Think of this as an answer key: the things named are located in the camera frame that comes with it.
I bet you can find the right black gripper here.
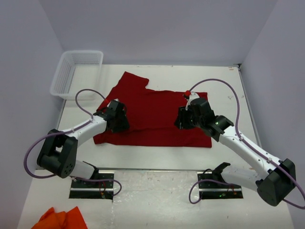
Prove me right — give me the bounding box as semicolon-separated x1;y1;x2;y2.
174;106;204;130

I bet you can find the red t shirt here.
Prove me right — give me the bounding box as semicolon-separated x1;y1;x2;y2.
93;72;212;148

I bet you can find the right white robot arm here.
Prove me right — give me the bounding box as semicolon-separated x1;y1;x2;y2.
174;91;296;207

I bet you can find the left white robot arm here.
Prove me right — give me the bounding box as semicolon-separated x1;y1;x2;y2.
37;100;130;187

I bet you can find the white plastic basket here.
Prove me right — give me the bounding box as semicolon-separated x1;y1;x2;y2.
50;50;103;100

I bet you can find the orange cloth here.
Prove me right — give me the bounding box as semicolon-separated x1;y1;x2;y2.
32;207;88;229

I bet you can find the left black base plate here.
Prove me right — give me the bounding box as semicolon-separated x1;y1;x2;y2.
69;180;114;200

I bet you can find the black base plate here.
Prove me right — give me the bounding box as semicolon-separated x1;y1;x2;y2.
198;181;244;199
69;180;114;200

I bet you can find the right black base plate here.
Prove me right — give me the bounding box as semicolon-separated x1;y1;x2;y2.
198;181;244;199

